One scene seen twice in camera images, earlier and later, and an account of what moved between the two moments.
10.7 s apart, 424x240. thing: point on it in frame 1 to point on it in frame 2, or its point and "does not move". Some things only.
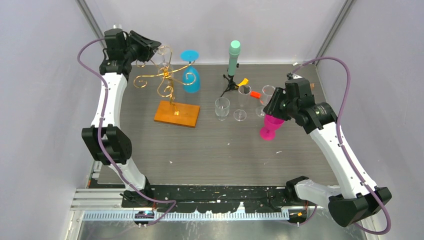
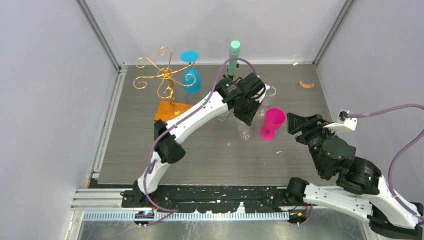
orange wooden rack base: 179,114 does not move
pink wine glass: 272,123 does not move
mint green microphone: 234,49 does not move
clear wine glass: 165,69 to 244,131
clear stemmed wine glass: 266,94 does not move
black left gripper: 147,46 to 248,119
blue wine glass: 191,80 does not move
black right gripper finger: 272,107 to 296,123
